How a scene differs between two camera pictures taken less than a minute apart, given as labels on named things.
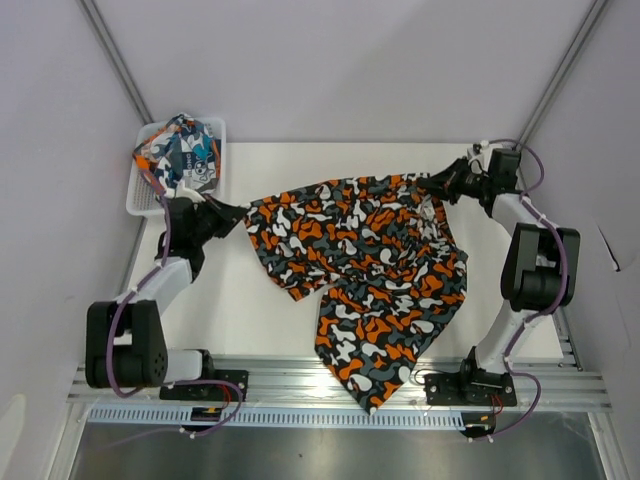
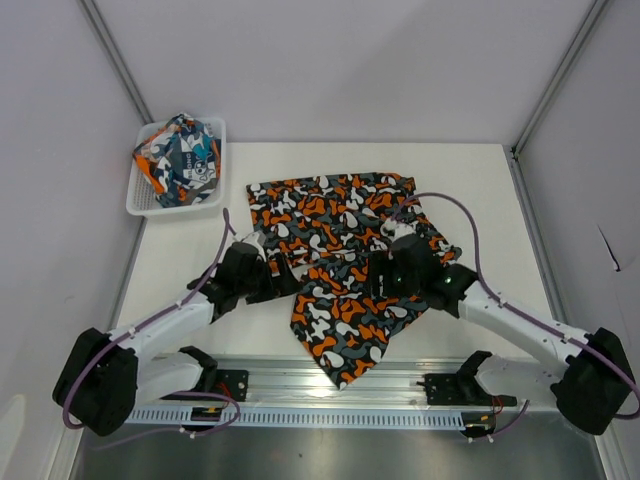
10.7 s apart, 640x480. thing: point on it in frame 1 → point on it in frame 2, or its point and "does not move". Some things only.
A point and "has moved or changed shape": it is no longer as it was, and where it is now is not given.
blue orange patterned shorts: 181,150 does not move
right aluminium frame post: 561,70 does not move
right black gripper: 454,180 → 379,275
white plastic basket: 142,196 does not move
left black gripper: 215,218 → 273,279
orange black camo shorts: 393,266 has moved or changed shape
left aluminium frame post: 115,57 does not move
